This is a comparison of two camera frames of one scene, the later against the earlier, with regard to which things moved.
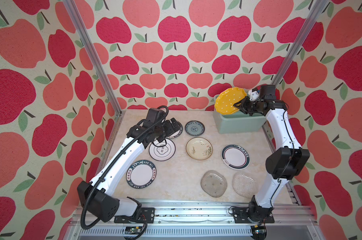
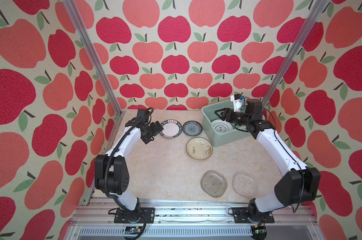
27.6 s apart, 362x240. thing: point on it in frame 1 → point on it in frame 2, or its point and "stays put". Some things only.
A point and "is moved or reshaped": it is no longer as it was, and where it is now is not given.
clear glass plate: [244, 185] stays put
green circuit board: [133, 230] stays put
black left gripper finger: [175, 125] → [156, 128]
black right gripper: [243, 106] → [226, 112]
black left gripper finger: [160, 139] → [146, 139]
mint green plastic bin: [238, 122] is moved or reshaped
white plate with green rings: [163, 151] → [221, 126]
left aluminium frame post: [74, 9] stays put
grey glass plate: [214, 183] stays put
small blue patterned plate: [195, 128] stays put
